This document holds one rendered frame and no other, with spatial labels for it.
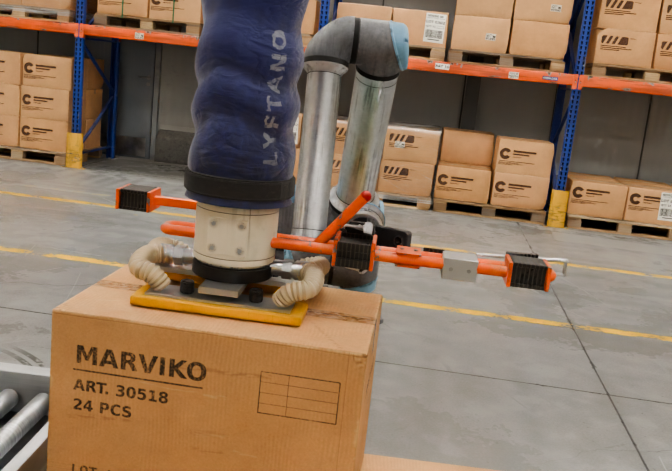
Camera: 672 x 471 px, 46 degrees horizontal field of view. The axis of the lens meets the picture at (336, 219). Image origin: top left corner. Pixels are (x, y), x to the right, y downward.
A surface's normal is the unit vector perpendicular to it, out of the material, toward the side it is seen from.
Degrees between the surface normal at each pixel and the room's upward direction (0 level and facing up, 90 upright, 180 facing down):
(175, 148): 90
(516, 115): 90
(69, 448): 90
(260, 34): 77
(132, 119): 90
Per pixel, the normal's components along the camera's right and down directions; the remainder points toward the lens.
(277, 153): 0.75, -0.06
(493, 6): -0.11, 0.20
